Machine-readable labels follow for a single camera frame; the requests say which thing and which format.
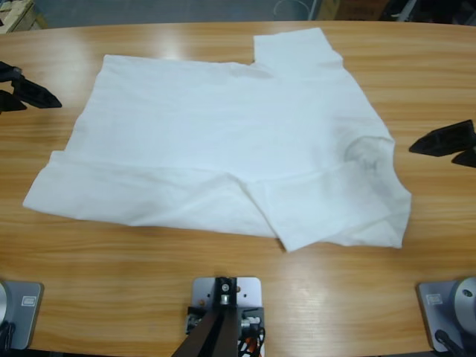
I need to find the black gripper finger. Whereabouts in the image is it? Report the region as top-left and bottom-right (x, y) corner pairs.
(408, 119), (476, 157)
(450, 148), (476, 168)
(0, 91), (28, 113)
(10, 76), (62, 109)

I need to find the white t-shirt with small print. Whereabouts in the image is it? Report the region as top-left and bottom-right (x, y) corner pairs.
(22, 26), (413, 254)

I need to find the wooden pallet stack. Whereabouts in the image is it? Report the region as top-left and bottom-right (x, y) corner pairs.
(0, 0), (48, 34)

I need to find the black background equipment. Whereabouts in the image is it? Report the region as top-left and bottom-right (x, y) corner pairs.
(382, 0), (476, 25)

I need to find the brown cardboard box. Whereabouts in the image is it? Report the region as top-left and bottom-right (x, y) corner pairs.
(318, 0), (386, 22)

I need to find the white grey mounting plate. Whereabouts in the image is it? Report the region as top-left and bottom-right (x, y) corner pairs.
(191, 275), (266, 357)

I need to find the black clamp with silver connector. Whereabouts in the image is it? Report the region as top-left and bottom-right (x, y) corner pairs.
(239, 306), (266, 332)
(185, 305), (205, 334)

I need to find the arm grey base plate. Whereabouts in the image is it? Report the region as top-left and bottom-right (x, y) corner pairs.
(0, 280), (45, 351)
(415, 275), (476, 353)

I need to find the base black cable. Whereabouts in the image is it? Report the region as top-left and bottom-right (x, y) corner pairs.
(0, 321), (16, 351)
(434, 329), (468, 357)

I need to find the orange cable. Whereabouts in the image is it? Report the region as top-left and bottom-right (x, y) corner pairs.
(237, 332), (267, 357)

